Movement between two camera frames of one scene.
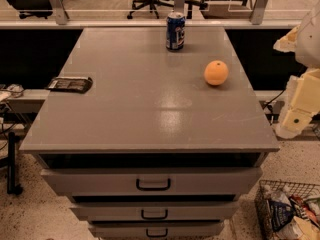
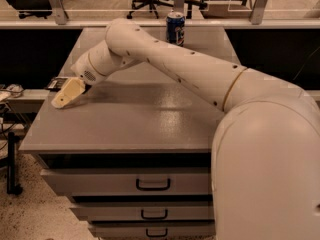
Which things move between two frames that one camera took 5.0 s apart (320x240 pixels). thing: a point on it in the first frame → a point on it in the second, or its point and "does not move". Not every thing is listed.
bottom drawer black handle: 147,233 does not move
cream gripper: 310,40 → 82,68
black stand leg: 12,187 does not move
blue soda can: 175,31 does not move
